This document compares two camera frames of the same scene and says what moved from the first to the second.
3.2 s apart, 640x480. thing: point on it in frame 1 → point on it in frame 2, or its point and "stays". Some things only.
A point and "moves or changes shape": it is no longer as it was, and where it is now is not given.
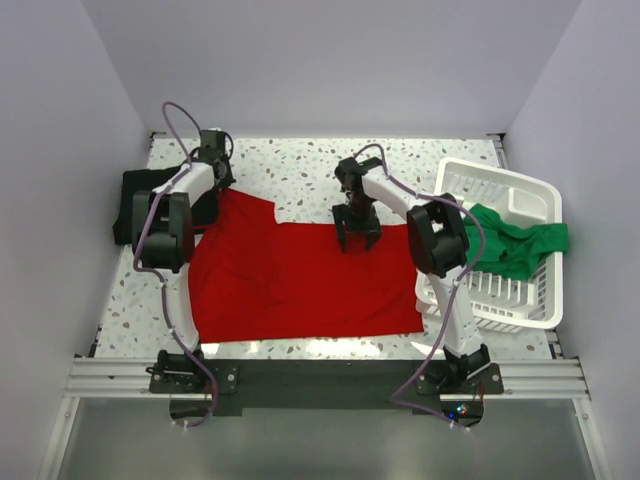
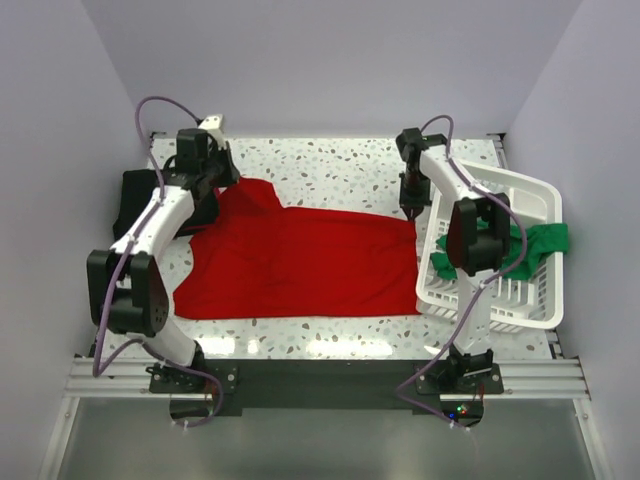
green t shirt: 511,250 stays
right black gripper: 372,225 → 413,206
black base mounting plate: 323,383 stays
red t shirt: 255,279 moves or changes shape
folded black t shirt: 136,181 stays
